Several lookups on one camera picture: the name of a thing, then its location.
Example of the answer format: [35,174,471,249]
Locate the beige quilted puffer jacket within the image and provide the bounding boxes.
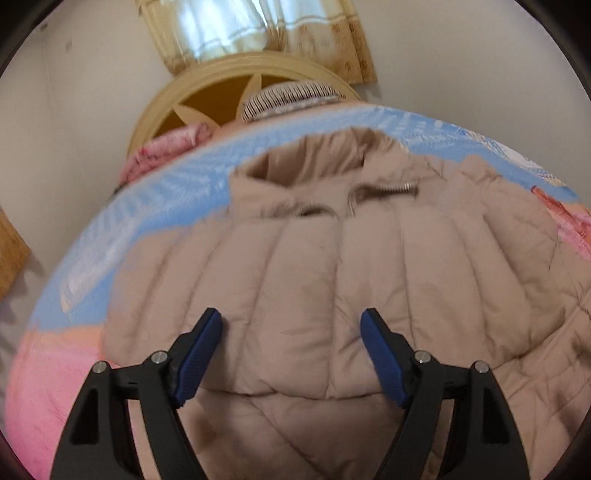
[102,129,590,479]

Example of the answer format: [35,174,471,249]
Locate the blue pink printed bedspread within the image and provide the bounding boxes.
[5,103,590,479]

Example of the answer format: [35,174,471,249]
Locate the wooden furniture corner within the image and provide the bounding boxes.
[0,211,31,300]

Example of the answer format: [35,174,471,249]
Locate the cream wooden headboard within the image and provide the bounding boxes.
[127,51,360,153]

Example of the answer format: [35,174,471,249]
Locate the striped pillow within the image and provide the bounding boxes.
[242,80,346,123]

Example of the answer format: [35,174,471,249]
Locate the beige patterned window curtain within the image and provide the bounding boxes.
[137,0,377,85]

